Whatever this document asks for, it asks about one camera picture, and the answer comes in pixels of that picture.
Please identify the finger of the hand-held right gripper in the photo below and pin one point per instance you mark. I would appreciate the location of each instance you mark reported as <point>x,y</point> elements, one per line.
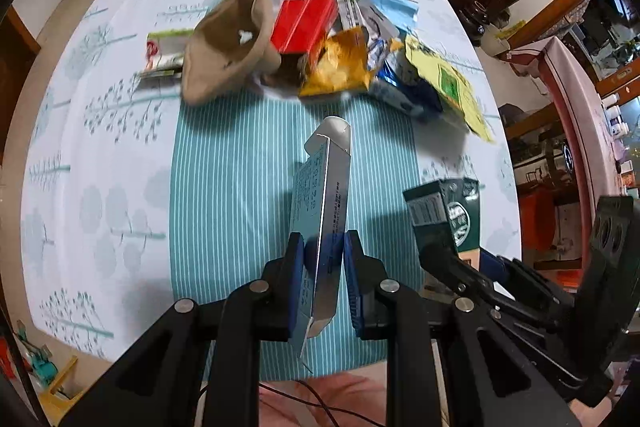
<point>491,264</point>
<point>450,269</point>

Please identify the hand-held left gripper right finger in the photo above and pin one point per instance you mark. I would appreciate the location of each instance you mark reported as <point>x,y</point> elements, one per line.
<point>351,279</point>

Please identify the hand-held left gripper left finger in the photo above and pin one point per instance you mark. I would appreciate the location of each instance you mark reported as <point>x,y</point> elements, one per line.
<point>295,279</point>

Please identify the dark green cardboard box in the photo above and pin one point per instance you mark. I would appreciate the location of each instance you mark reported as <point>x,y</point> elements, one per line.
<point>450,217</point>

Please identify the silver cardboard box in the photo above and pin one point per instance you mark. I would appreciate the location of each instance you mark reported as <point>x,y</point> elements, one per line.
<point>325,187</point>

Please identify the teal striped tablecloth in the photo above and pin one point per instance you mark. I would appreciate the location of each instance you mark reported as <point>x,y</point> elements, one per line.
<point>225,187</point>

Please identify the pink covered table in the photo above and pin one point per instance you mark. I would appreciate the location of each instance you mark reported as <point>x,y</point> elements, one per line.
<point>575,107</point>

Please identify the yellow green packet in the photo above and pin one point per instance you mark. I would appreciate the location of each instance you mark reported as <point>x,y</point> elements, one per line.
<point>450,87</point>

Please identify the blue and white wrapper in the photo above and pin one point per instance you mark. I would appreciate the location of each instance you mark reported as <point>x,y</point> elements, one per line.
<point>400,89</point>

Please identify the white round placemat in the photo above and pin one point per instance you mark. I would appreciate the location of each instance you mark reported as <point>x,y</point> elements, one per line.
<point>275,91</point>

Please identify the yellow snack bag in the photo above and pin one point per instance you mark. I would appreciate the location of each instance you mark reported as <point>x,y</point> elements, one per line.
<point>335,67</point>

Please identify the dark brown pot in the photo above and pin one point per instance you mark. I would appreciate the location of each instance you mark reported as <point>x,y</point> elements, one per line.
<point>475,22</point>

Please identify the brown paper bag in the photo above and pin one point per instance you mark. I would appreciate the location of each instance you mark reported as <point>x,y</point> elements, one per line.
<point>220,37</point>

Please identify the red cardboard box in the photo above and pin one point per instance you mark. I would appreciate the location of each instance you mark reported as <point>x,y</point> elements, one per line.
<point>300,24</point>

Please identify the yellow plastic stool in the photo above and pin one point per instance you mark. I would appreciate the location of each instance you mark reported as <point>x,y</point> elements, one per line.
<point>60,387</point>

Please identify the silver foil wrapper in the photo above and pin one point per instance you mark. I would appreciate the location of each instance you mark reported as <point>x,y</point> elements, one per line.
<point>372,19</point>

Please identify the white green red packet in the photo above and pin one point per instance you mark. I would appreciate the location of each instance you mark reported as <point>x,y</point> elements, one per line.
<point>165,49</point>

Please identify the teal plastic toy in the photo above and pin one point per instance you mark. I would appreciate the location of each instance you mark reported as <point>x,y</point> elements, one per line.
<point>37,357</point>

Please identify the light blue packet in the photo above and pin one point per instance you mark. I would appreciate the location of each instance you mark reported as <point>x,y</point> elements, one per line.
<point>395,4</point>

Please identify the wooden door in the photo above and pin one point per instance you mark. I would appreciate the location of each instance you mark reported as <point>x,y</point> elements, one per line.
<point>15,77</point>

